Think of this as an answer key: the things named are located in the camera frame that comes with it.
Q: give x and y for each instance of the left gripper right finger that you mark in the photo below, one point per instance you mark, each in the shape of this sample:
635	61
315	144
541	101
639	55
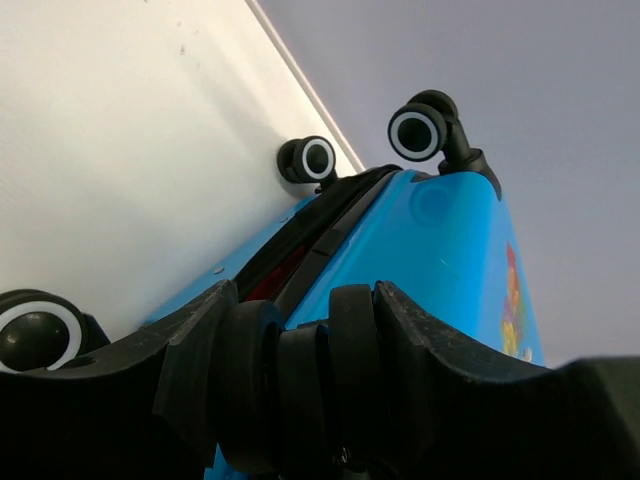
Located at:
466	411

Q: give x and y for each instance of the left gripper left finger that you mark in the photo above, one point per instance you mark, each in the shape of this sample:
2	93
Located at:
138	408

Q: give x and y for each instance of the blue hard-shell suitcase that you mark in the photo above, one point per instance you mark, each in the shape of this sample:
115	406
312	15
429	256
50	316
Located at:
298	379

